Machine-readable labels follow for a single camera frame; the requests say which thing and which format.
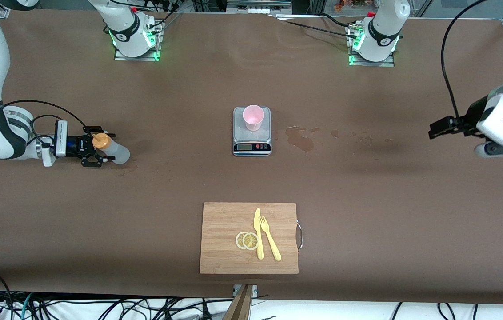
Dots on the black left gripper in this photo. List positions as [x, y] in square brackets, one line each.
[470, 119]

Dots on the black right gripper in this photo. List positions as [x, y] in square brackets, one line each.
[76, 147]

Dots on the clear sauce bottle orange cap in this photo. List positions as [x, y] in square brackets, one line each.
[118, 153]

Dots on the pink plastic cup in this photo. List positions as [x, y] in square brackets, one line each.
[253, 116]

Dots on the brown sauce spill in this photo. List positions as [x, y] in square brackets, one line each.
[302, 141]

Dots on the silver digital kitchen scale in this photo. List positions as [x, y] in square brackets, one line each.
[239, 133]

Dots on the wooden cutting board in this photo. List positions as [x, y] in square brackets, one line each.
[222, 240]

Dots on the lemon slice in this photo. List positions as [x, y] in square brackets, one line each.
[238, 240]
[250, 241]

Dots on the yellow plastic knife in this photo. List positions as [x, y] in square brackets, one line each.
[260, 249]

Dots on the yellow plastic fork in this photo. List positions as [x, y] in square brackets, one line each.
[273, 244]

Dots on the grey power strip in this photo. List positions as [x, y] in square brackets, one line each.
[260, 9]

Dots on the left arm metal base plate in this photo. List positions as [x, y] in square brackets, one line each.
[389, 63]

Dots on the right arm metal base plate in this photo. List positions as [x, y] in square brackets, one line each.
[120, 58]

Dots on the small metal table bracket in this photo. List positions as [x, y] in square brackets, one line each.
[255, 291]

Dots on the wooden post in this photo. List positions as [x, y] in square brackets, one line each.
[240, 306]

